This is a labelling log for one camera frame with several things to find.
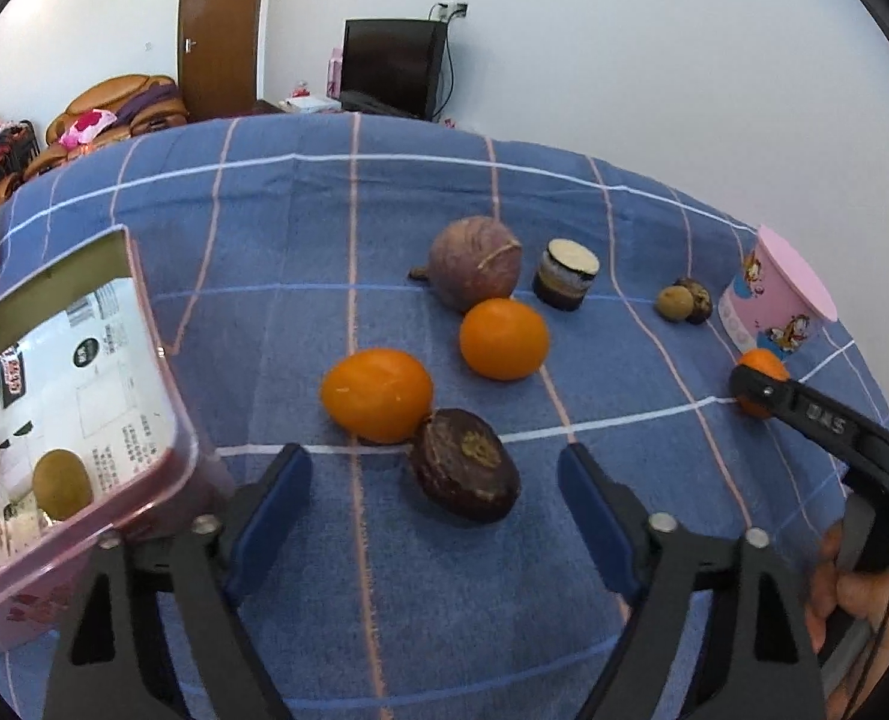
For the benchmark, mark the blue plaid blanket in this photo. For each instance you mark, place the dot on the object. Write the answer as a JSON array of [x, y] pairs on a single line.
[[301, 240]]

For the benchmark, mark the brown wooden door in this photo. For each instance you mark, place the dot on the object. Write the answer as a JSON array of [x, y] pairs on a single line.
[[219, 37]]

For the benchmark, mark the small tan round fruit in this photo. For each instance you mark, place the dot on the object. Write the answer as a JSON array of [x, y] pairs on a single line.
[[674, 303]]

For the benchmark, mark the brown leather sofa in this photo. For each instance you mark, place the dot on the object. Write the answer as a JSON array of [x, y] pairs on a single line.
[[144, 124]]

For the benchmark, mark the white flat box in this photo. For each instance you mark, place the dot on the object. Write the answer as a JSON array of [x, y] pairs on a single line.
[[309, 103]]

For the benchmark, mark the large orange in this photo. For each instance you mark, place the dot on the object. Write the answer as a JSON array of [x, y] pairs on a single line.
[[504, 337], [377, 394]]

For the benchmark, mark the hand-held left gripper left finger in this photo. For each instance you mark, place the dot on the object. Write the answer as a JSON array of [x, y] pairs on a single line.
[[275, 510]]

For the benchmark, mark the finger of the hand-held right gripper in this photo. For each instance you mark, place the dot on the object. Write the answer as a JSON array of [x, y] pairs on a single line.
[[827, 420]]

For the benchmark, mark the purple cloth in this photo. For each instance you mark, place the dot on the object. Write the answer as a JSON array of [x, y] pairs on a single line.
[[148, 99]]

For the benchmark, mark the person's right hand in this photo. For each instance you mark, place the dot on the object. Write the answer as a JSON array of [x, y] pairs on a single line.
[[857, 596]]

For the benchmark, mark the round purple turnip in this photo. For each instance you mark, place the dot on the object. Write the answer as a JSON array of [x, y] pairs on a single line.
[[474, 262]]

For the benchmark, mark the pink red cloth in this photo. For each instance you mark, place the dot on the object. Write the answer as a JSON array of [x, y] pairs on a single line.
[[88, 127]]

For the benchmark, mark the pink carton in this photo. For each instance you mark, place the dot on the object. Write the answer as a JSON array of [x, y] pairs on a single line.
[[335, 73]]

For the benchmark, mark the small dark jar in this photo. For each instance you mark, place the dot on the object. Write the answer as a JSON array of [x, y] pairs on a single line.
[[564, 277]]

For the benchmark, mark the brown kiwi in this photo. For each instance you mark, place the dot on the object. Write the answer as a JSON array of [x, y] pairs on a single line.
[[61, 484]]

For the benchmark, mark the low television stand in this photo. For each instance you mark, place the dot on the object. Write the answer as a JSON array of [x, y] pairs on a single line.
[[268, 106]]

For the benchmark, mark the pink printed box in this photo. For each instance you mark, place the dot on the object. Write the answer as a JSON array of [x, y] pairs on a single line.
[[114, 360]]

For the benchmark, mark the dark wrinkled passion fruit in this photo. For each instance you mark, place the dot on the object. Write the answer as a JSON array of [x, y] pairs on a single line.
[[463, 476]]

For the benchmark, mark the pink cartoon cup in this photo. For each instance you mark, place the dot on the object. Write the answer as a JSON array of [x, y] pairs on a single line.
[[778, 300]]

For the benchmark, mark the small dark brown fruit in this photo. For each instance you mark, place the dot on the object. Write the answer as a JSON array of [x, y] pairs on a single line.
[[701, 301]]

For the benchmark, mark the small orange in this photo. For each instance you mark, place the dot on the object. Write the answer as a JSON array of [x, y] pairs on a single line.
[[767, 375]]

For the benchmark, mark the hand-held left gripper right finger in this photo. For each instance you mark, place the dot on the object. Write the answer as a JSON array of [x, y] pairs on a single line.
[[594, 517]]

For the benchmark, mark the white wall outlet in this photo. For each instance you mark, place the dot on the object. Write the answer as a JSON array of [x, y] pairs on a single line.
[[450, 10]]

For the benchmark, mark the black television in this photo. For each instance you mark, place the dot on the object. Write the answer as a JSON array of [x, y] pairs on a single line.
[[392, 64]]

